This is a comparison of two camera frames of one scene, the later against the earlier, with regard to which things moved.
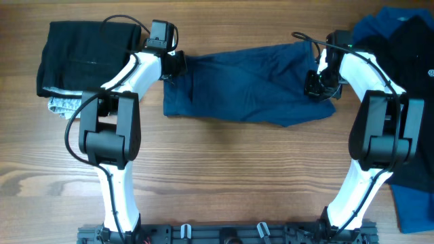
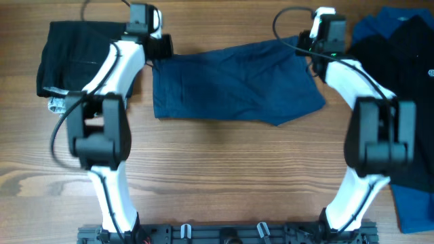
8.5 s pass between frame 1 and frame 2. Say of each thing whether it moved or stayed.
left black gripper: moved
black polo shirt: stayed
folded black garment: stayed
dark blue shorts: stayed
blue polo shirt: stayed
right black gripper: moved
